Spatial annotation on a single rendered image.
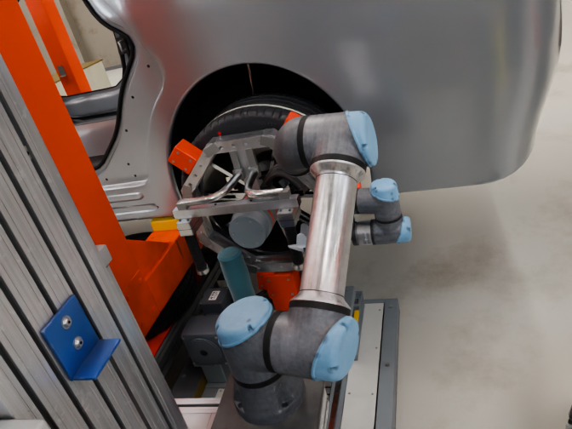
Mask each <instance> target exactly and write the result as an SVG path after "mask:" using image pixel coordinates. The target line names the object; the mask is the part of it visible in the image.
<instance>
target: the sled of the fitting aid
mask: <svg viewBox="0 0 572 429"><path fill-rule="evenodd" d="M364 305H365V303H364V298H363V291H356V296H355V301H354V307H353V313H352V317H353V318H355V319H356V320H357V323H358V327H359V331H358V334H359V340H358V346H357V353H356V357H355V359H354V361H356V360H358V352H359V345H360V338H361V331H362V324H363V312H364Z"/></svg>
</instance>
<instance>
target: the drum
mask: <svg viewBox="0 0 572 429"><path fill-rule="evenodd" d="M245 199H253V198H252V197H248V196H247V195H246V194H245V195H244V197H243V199H242V200H245ZM278 210H279V209H269V210H261V211H252V212H243V213H235V214H233V216H232V221H231V223H230V225H229V233H230V236H231V238H232V240H233V241H234V242H235V243H237V244H238V245H240V246H242V247H245V248H248V249H253V248H257V247H260V246H261V245H262V244H263V243H264V242H265V240H266V238H267V237H268V236H269V235H270V233H271V231H272V228H273V226H274V224H275V222H276V220H277V212H278Z"/></svg>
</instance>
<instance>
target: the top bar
mask: <svg viewBox="0 0 572 429"><path fill-rule="evenodd" d="M300 204H301V200H300V194H292V195H291V197H290V199H284V200H279V197H265V198H253V199H245V200H237V201H229V202H221V203H207V204H202V205H194V206H190V207H189V208H188V209H187V210H180V211H179V210H178V209H177V207H175V208H174V209H173V210H172V214H173V216H174V219H184V218H192V217H201V216H210V215H226V214H235V213H243V212H252V211H261V210H269V209H286V208H294V207H300Z"/></svg>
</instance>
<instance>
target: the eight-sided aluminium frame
mask: <svg viewBox="0 0 572 429"><path fill-rule="evenodd" d="M277 132H278V130H276V129H275V128H273V129H262V130H257V131H251V132H246V133H240V134H229V135H224V136H221V135H220V136H218V137H213V138H212V139H211V140H210V141H209V143H208V144H207V145H206V146H205V148H204V149H203V152H202V154H201V155H200V157H199V159H198V160H197V162H196V164H195V166H194V168H193V169H192V171H191V173H190V175H189V176H188V178H187V180H186V182H185V184H184V185H183V187H182V188H181V190H180V191H181V194H182V198H190V197H201V193H200V191H199V188H198V185H199V183H200V181H201V180H202V178H203V177H204V175H205V173H206V171H207V170H208V168H209V166H210V164H211V163H212V162H213V160H214V158H215V156H216V154H219V153H225V152H229V151H242V150H245V149H248V148H252V149H255V148H261V147H270V148H271V149H272V150H273V143H274V140H275V137H276V135H277ZM246 142H247V143H248V144H246ZM202 217H203V223H202V225H201V226H200V227H199V228H198V230H197V237H198V239H199V242H200V243H202V244H203V245H204V246H205V247H208V248H210V249H212V250H213V251H214V252H216V253H217V254H219V253H220V251H221V250H223V249H225V248H228V247H238V248H240V249H241V250H242V255H243V258H244V260H245V263H246V266H247V267H248V270H249V273H255V274H257V272H290V271H302V269H300V270H295V269H294V268H293V265H292V261H293V259H292V256H291V254H282V255H258V256H255V255H252V254H251V253H250V252H248V251H247V250H245V249H243V248H241V247H240V246H238V245H237V244H235V243H234V242H232V241H231V240H229V239H228V238H226V237H224V236H222V235H221V234H219V233H218V232H216V231H215V230H214V229H213V227H212V225H211V222H210V219H209V217H208V216H202Z"/></svg>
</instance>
